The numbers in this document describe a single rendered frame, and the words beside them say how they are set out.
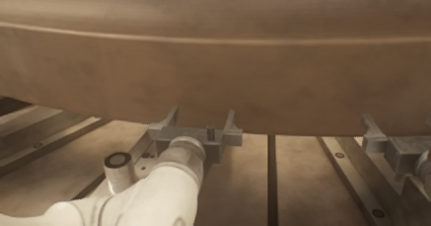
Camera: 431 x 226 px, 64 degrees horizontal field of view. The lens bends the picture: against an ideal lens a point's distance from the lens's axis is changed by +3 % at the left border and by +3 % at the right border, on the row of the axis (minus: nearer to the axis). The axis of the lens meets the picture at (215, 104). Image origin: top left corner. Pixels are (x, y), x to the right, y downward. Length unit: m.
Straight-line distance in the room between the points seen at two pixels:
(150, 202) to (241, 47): 0.45
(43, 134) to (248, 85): 1.39
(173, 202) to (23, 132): 1.54
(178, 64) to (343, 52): 0.40
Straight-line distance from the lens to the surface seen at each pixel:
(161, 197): 0.51
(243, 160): 1.70
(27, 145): 2.01
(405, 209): 1.22
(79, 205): 0.60
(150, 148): 1.19
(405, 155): 0.69
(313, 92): 0.87
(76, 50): 1.01
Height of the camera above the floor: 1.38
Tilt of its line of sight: 30 degrees down
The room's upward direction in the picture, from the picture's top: 3 degrees counter-clockwise
